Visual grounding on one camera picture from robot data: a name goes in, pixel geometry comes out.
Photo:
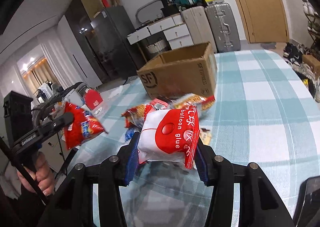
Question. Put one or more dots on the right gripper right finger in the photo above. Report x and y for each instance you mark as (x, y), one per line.
(204, 161)

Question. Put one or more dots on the woven laundry basket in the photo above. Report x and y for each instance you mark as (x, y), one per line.
(157, 48)

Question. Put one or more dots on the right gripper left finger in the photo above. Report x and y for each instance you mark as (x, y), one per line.
(128, 161)

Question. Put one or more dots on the red yellow snack packet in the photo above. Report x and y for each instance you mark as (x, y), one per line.
(135, 116)

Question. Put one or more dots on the wooden door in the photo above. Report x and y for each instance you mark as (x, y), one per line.
(263, 20)

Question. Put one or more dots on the SF cardboard box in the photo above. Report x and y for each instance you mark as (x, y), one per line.
(187, 70)

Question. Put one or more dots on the white drawer cabinet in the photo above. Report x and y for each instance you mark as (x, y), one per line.
(174, 28)

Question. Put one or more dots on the left hand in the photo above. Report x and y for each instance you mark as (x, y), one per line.
(43, 176)

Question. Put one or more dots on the silver suitcase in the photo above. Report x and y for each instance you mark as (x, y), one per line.
(223, 26)

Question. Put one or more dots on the beige suitcase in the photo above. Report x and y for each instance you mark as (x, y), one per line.
(198, 25)

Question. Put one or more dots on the black refrigerator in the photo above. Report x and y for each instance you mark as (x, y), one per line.
(118, 57)

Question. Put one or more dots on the blue snack packet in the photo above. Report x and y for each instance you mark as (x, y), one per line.
(130, 133)

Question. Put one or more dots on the shoe rack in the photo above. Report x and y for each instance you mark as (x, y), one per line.
(313, 24)

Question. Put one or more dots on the red paper bag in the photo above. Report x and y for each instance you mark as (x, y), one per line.
(92, 98)

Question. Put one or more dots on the white red balloon glue packet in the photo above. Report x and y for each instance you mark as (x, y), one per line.
(169, 135)

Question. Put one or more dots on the teal checked tablecloth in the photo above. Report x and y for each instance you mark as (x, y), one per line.
(263, 113)

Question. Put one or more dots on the orange noodle snack bag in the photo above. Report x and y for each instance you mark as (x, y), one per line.
(201, 103)

